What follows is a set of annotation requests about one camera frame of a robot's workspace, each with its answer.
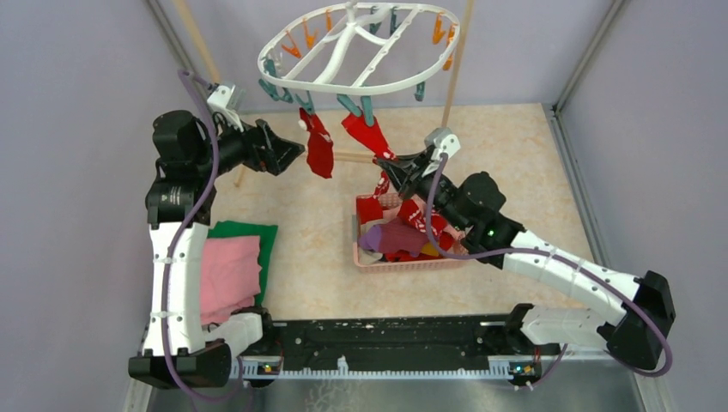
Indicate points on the red santa face sock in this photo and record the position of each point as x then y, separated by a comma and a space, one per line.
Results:
372, 138

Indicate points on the plain red sock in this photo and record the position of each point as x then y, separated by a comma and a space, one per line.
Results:
320, 156

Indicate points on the white plastic clip hanger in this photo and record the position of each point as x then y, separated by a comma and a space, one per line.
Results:
361, 48

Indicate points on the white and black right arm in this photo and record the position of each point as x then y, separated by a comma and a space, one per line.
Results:
627, 316

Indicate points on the teal clothespin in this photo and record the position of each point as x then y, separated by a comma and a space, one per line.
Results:
306, 103
367, 110

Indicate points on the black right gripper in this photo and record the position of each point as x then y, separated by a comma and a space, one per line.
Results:
403, 172

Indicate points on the red patterned sock pair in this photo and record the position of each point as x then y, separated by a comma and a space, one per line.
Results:
413, 212

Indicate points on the pink plastic basket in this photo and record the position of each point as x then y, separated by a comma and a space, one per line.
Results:
364, 266

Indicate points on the green cloth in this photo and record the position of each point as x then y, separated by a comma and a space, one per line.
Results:
267, 237

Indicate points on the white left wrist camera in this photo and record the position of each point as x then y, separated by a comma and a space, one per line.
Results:
226, 98

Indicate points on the wooden drying rack frame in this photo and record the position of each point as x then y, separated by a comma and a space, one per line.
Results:
306, 56

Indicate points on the pink cloth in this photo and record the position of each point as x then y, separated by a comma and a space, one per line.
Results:
229, 277

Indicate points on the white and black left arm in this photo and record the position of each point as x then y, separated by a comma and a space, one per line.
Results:
177, 353

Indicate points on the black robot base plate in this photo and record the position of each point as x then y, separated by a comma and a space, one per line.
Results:
482, 334

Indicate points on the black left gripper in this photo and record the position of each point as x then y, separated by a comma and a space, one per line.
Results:
276, 153

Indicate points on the orange clothespin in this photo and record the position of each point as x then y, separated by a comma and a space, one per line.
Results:
438, 31
290, 46

